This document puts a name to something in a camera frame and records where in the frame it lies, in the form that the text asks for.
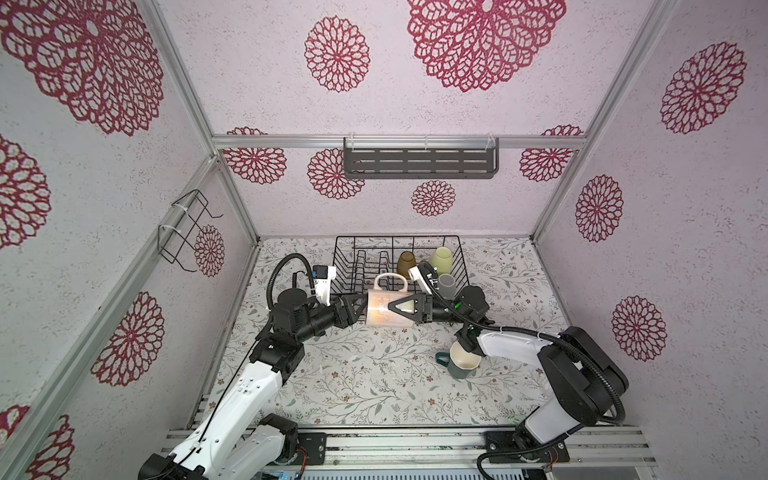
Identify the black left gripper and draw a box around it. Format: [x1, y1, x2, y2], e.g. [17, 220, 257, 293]
[295, 292, 369, 344]

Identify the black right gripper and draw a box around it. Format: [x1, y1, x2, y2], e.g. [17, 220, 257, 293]
[387, 299, 471, 330]

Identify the pink mug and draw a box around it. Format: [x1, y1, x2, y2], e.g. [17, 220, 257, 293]
[365, 272, 414, 328]

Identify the grey cream cup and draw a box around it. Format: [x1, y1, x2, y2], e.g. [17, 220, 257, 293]
[437, 273, 458, 300]

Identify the amber glass cup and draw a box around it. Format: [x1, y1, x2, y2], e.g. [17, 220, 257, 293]
[396, 251, 417, 281]

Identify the light green cup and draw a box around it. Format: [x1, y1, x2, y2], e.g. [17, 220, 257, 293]
[429, 246, 454, 275]

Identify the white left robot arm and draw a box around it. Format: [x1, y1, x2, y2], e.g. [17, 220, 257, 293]
[138, 288, 365, 479]

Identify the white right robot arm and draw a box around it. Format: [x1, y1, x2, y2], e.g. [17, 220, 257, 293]
[379, 286, 629, 463]

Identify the dark green mug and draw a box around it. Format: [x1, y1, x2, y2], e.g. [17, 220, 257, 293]
[435, 341, 482, 379]

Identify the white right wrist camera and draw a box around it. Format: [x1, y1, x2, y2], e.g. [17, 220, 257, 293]
[408, 261, 439, 296]

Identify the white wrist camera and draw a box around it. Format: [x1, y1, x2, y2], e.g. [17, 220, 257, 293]
[312, 265, 337, 306]
[408, 261, 439, 296]

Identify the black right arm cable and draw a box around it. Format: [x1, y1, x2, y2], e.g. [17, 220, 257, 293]
[419, 261, 627, 480]

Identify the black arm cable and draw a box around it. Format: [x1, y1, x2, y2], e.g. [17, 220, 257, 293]
[419, 261, 627, 480]
[191, 252, 316, 445]

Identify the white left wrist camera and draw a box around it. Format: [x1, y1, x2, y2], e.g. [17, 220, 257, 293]
[312, 265, 337, 306]

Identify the black wire dish rack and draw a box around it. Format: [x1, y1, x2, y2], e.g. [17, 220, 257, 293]
[331, 235, 470, 297]

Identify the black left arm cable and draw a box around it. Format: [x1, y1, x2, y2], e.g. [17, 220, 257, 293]
[191, 252, 316, 445]

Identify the dark grey wall shelf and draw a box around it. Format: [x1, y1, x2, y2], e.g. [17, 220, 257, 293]
[342, 137, 500, 180]

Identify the black wire wall basket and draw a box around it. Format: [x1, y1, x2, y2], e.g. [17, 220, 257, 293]
[156, 189, 225, 277]

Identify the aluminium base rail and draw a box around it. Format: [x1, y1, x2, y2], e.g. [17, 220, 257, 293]
[299, 426, 657, 470]

